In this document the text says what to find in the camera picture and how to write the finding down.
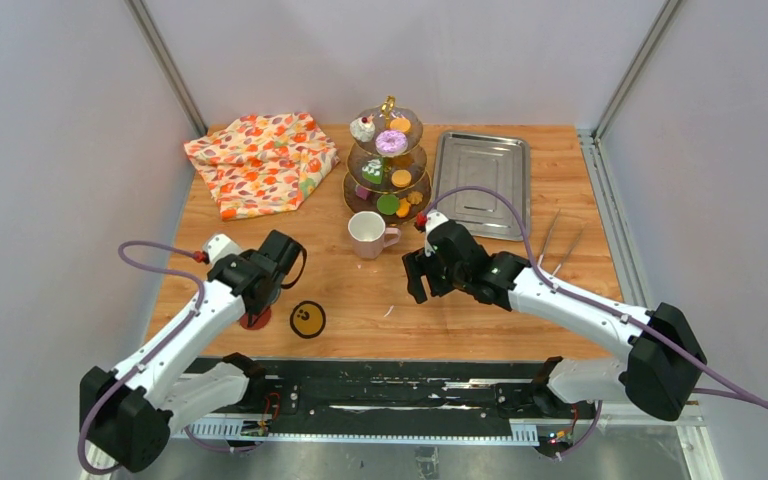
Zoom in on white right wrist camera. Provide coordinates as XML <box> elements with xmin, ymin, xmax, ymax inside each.
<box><xmin>424</xmin><ymin>209</ymin><xmax>449</xmax><ymax>235</ymax></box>

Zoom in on pink mug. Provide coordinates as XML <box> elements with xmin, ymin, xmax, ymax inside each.
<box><xmin>347</xmin><ymin>211</ymin><xmax>401</xmax><ymax>260</ymax></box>

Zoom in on long metal tongs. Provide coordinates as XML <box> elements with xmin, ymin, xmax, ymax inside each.
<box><xmin>537</xmin><ymin>208</ymin><xmax>588</xmax><ymax>276</ymax></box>

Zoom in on white cream cupcake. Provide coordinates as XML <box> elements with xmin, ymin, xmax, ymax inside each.
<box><xmin>349</xmin><ymin>115</ymin><xmax>376</xmax><ymax>143</ymax></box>

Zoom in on metal serving tray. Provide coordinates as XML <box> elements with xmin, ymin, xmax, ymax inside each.
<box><xmin>433</xmin><ymin>130</ymin><xmax>531</xmax><ymax>242</ymax></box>

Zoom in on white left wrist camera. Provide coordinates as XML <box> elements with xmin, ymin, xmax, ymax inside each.
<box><xmin>202</xmin><ymin>233</ymin><xmax>242</xmax><ymax>266</ymax></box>

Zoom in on green square cake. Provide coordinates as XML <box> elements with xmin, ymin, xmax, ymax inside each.
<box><xmin>361</xmin><ymin>158</ymin><xmax>384</xmax><ymax>185</ymax></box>

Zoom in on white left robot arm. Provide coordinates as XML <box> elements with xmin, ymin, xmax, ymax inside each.
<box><xmin>77</xmin><ymin>230</ymin><xmax>307</xmax><ymax>475</ymax></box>

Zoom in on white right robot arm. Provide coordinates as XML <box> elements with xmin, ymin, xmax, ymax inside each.
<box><xmin>402</xmin><ymin>211</ymin><xmax>707</xmax><ymax>421</ymax></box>

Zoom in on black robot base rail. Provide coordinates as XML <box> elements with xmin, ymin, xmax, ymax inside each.
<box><xmin>178</xmin><ymin>358</ymin><xmax>630</xmax><ymax>439</ymax></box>

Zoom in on aluminium frame post right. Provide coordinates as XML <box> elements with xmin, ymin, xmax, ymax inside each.
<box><xmin>591</xmin><ymin>0</ymin><xmax>684</xmax><ymax>143</ymax></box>

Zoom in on three-tier glass cake stand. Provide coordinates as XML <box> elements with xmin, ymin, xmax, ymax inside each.
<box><xmin>343</xmin><ymin>96</ymin><xmax>432</xmax><ymax>225</ymax></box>

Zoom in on magenta square cake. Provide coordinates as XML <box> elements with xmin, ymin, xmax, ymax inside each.
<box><xmin>354</xmin><ymin>185</ymin><xmax>372</xmax><ymax>201</ymax></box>

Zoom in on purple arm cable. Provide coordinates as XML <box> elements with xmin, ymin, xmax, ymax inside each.
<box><xmin>77</xmin><ymin>241</ymin><xmax>212</xmax><ymax>477</ymax></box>
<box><xmin>413</xmin><ymin>186</ymin><xmax>768</xmax><ymax>416</ymax></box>

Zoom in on white slotted cable duct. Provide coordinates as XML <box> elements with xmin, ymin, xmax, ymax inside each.
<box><xmin>171</xmin><ymin>417</ymin><xmax>541</xmax><ymax>446</ymax></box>

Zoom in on brown bread roll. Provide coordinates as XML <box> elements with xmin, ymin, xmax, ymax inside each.
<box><xmin>392</xmin><ymin>154</ymin><xmax>414</xmax><ymax>169</ymax></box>

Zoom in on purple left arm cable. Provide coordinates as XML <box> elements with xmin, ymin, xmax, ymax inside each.
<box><xmin>77</xmin><ymin>241</ymin><xmax>212</xmax><ymax>477</ymax></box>

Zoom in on small orange flower cookie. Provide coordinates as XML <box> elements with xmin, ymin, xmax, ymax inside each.
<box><xmin>406</xmin><ymin>190</ymin><xmax>424</xmax><ymax>205</ymax></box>

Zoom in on purple frosted donut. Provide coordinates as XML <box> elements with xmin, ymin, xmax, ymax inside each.
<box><xmin>375</xmin><ymin>129</ymin><xmax>408</xmax><ymax>157</ymax></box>

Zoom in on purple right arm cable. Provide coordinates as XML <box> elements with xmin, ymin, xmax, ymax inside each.
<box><xmin>413</xmin><ymin>186</ymin><xmax>768</xmax><ymax>416</ymax></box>

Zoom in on floral orange cloth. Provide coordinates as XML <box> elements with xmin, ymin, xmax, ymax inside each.
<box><xmin>184</xmin><ymin>112</ymin><xmax>339</xmax><ymax>221</ymax></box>

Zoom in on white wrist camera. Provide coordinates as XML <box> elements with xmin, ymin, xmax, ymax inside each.
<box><xmin>424</xmin><ymin>209</ymin><xmax>449</xmax><ymax>235</ymax></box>
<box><xmin>202</xmin><ymin>233</ymin><xmax>242</xmax><ymax>266</ymax></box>

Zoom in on aluminium frame post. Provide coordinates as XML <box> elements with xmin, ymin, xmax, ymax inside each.
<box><xmin>124</xmin><ymin>0</ymin><xmax>208</xmax><ymax>135</ymax></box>
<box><xmin>591</xmin><ymin>0</ymin><xmax>684</xmax><ymax>143</ymax></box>

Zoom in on orange round biscuit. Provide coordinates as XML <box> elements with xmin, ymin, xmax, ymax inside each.
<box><xmin>390</xmin><ymin>169</ymin><xmax>412</xmax><ymax>188</ymax></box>
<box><xmin>388</xmin><ymin>117</ymin><xmax>412</xmax><ymax>135</ymax></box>

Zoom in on aluminium frame post left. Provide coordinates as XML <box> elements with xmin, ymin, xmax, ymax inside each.
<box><xmin>124</xmin><ymin>0</ymin><xmax>208</xmax><ymax>135</ymax></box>

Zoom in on red round coaster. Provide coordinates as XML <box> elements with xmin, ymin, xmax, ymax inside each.
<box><xmin>238</xmin><ymin>308</ymin><xmax>272</xmax><ymax>331</ymax></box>

